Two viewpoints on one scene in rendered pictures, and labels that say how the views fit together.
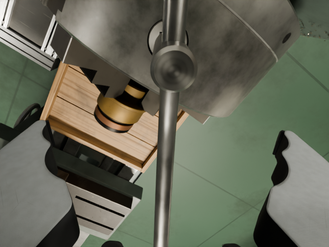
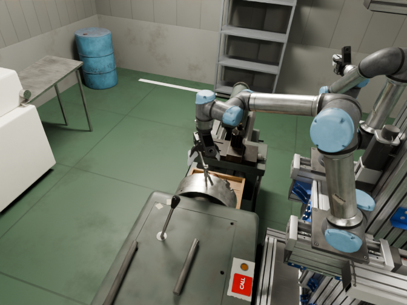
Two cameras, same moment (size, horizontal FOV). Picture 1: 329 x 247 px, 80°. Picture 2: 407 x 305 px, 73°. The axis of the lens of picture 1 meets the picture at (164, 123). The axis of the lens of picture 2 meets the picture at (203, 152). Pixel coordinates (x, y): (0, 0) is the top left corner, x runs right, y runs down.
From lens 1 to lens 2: 1.17 m
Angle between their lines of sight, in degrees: 25
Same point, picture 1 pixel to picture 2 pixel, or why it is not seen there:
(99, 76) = not seen: hidden behind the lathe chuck
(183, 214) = (135, 149)
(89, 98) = not seen: hidden behind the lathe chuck
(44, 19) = (280, 258)
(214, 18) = (199, 184)
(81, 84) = not seen: hidden behind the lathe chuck
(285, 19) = (185, 190)
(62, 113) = (236, 184)
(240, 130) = (105, 228)
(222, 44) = (195, 182)
